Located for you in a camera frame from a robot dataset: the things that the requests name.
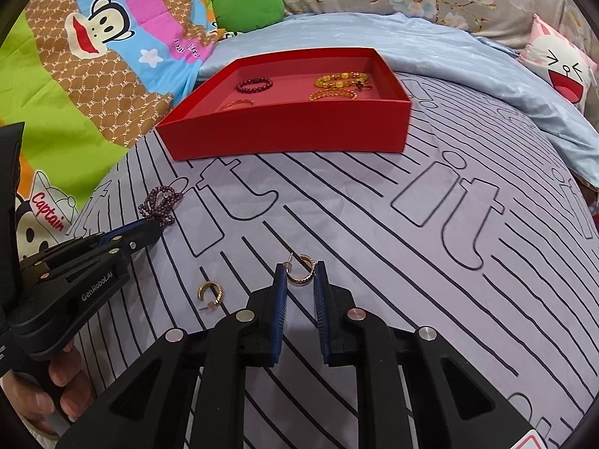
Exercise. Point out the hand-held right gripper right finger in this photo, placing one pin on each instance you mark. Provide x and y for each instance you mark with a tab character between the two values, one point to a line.
323	318

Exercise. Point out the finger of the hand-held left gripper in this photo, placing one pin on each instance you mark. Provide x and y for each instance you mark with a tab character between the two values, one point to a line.
147	234
119	234

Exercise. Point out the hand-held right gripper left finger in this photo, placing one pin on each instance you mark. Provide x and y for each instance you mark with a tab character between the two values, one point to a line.
278	318

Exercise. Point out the studded gold hoop earring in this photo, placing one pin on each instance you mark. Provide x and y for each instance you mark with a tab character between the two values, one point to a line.
302	280

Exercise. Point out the plain gold hoop earring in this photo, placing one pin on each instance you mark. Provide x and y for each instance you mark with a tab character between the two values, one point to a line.
206	290

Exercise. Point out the thin gold bangle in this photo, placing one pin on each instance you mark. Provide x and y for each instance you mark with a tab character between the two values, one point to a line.
236	102

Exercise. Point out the red cardboard box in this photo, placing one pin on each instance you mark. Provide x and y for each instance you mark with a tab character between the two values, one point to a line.
290	126

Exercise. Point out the person's left hand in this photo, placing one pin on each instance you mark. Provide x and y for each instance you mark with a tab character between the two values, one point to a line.
70	383

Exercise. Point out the cartoon monkey blanket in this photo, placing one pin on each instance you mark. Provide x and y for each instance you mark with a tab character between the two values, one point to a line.
93	79

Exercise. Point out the green pillow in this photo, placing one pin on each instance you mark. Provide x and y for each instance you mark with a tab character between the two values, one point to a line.
248	7

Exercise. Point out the light blue blanket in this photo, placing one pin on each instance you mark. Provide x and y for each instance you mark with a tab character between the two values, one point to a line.
468	56

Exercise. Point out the pink cartoon face pillow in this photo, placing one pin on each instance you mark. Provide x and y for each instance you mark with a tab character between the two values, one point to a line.
561	70

